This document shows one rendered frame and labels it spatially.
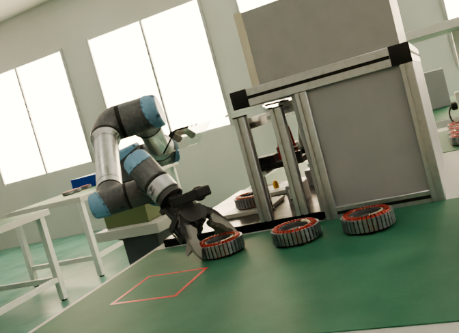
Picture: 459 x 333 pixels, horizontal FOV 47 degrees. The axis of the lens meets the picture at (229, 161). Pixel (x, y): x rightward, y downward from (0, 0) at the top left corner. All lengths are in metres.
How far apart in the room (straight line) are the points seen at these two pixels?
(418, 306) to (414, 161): 0.58
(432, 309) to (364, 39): 0.80
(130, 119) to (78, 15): 6.04
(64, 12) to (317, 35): 6.66
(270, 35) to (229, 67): 5.22
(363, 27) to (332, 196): 0.42
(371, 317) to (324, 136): 0.64
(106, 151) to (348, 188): 0.74
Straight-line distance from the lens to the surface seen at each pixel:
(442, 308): 0.74
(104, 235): 2.20
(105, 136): 1.71
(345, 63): 1.27
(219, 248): 1.22
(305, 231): 1.15
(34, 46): 8.21
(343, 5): 1.39
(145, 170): 1.36
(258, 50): 1.43
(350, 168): 1.30
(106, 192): 1.48
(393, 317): 0.74
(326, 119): 1.29
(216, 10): 6.73
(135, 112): 1.75
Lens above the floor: 1.05
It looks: 4 degrees down
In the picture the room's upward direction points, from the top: 15 degrees counter-clockwise
